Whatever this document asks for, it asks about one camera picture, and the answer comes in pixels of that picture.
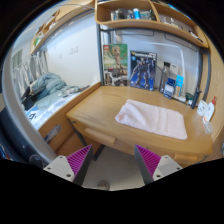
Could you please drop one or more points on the clear plastic container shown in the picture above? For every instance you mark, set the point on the clear plastic container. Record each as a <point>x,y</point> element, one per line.
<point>208,127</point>

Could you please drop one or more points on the black cylindrical bottle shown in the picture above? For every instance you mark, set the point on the black cylindrical bottle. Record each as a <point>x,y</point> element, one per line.
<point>195,99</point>

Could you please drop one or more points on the white mug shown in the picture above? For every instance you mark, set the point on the white mug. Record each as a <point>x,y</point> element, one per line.
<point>201,108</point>

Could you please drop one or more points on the pale pink towel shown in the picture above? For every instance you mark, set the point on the pale pink towel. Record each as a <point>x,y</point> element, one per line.
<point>151,119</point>

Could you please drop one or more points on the green tree figure toy box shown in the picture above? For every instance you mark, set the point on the green tree figure toy box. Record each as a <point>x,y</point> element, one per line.
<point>115,65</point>

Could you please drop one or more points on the clear glass bottle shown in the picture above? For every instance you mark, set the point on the clear glass bottle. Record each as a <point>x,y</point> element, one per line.
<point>164,78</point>

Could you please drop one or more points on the blue robot model kit box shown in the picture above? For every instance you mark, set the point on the blue robot model kit box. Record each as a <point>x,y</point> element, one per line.
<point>142,70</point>

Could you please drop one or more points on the white arched desk lamp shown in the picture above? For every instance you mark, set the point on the white arched desk lamp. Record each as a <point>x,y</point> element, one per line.
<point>173,50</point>

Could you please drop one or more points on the wooden shelf unit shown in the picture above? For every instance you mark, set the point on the wooden shelf unit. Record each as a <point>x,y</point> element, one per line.
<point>140,24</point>

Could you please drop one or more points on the small blue box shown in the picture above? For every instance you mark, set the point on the small blue box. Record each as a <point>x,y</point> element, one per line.
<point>169,89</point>

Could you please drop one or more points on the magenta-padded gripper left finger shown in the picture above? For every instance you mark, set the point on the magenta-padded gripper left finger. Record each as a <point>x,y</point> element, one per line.
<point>56,165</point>

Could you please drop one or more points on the white rectangular box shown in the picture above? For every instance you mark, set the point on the white rectangular box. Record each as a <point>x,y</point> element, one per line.
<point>174,70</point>

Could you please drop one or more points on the dark green round object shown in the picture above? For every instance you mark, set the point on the dark green round object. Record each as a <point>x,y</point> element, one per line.
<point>189,96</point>

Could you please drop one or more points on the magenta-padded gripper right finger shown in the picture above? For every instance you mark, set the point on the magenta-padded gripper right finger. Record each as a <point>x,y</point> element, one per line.
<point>166,165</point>

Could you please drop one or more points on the white bottle with red cap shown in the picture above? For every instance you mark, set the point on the white bottle with red cap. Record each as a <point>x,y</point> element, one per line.
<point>209,111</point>

